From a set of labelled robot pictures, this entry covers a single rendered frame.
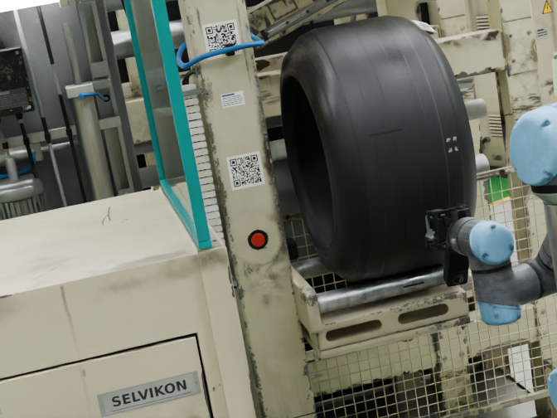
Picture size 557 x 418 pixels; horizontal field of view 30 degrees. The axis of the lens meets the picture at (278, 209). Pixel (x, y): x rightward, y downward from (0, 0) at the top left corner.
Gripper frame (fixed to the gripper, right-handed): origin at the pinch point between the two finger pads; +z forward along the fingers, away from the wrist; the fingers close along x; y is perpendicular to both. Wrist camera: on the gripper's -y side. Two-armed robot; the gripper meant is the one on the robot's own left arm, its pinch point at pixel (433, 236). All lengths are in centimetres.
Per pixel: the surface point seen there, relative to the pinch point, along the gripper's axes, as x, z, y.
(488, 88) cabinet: -197, 441, 15
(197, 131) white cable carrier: 43, 16, 32
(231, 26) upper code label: 32, 12, 52
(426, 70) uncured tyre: -4.8, -0.6, 35.0
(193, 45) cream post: 41, 13, 50
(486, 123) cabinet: -195, 450, -8
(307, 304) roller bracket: 28.1, 8.5, -9.8
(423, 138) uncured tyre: 0.0, -5.1, 21.3
